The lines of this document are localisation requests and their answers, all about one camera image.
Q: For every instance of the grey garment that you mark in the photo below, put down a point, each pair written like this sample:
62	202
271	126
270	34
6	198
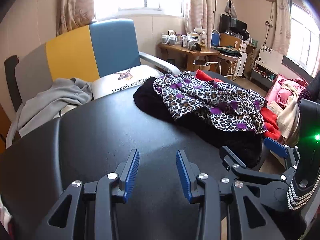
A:
50	102

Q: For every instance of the grey hanging bag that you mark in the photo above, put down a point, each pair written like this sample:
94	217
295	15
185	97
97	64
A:
230	8

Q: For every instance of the dark green cloth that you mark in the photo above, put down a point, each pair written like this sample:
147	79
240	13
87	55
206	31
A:
227	51

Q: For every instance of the red garment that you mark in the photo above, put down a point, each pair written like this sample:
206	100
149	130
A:
271	122

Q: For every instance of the wooden desk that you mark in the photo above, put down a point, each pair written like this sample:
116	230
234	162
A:
175	51

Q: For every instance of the white floral cabinet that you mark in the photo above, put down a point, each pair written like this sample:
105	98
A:
267	55

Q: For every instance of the leopard print garment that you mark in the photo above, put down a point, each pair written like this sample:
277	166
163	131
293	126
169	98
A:
200	100

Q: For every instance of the black monitor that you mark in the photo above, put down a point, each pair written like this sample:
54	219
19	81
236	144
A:
232	23

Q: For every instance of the black garment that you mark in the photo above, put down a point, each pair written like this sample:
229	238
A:
150	100

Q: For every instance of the wooden wardrobe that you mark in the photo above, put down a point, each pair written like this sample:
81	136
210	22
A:
2	130

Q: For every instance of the blue chair back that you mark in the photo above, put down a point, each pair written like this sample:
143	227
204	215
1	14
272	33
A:
214	38

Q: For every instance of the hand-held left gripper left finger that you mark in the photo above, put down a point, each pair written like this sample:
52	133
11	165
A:
131	177

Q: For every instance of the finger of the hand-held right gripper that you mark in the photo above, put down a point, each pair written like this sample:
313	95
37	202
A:
232	158
275	146

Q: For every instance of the grey yellow blue sofa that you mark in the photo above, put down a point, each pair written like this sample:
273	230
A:
112	45

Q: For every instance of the small desk fan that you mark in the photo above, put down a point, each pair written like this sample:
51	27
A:
244	35

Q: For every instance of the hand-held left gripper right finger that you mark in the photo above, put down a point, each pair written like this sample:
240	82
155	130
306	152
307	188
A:
182	177

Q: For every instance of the white stool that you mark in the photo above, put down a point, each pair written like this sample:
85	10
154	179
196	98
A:
225	60

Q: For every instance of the white printed pillow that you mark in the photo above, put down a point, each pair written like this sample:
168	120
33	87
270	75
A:
130	80

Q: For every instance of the beige garment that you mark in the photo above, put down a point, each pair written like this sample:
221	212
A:
290	110

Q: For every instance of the glass jar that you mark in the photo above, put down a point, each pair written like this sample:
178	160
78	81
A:
172	40
165	40

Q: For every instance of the small window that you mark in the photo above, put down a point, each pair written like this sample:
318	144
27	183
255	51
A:
303	37

